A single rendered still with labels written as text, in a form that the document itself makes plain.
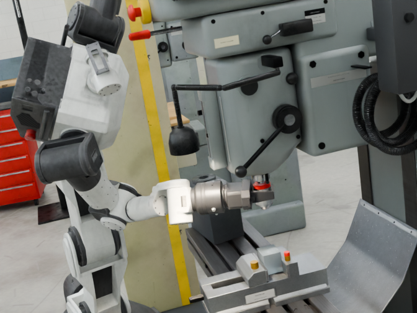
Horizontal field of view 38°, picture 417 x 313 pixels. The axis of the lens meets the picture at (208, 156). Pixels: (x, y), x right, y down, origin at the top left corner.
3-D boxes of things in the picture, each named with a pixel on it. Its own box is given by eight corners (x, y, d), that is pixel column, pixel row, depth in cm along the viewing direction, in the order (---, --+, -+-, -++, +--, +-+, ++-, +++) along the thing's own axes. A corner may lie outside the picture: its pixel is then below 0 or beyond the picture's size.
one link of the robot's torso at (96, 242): (69, 263, 215) (36, 136, 206) (115, 247, 222) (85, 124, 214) (80, 274, 201) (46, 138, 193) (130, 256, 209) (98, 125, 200)
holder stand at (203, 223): (214, 245, 212) (205, 192, 207) (191, 226, 232) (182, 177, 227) (244, 235, 217) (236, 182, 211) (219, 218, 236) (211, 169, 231)
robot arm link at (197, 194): (204, 180, 162) (162, 184, 163) (208, 220, 160) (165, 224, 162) (210, 184, 173) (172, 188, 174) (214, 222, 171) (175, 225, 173)
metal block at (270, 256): (265, 276, 169) (262, 256, 167) (259, 267, 174) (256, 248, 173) (283, 271, 170) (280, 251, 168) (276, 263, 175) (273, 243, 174)
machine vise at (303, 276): (211, 323, 163) (205, 287, 160) (200, 299, 177) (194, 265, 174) (331, 291, 169) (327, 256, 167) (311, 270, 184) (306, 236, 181)
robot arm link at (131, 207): (161, 225, 174) (123, 231, 188) (171, 193, 178) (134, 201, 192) (133, 209, 168) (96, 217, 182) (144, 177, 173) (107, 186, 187)
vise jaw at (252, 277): (249, 287, 165) (247, 274, 164) (236, 269, 176) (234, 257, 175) (269, 282, 166) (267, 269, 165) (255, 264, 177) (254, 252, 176)
